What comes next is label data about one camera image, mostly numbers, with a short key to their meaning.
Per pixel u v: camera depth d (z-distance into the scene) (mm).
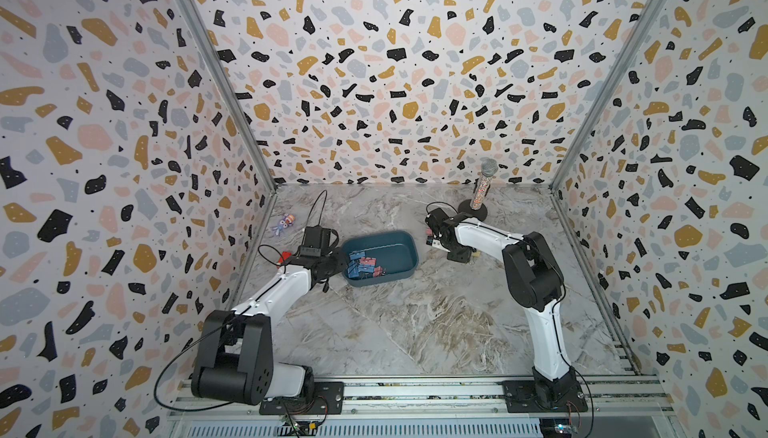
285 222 1063
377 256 1008
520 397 731
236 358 418
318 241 704
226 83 900
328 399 735
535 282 564
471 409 731
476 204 1028
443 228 774
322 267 739
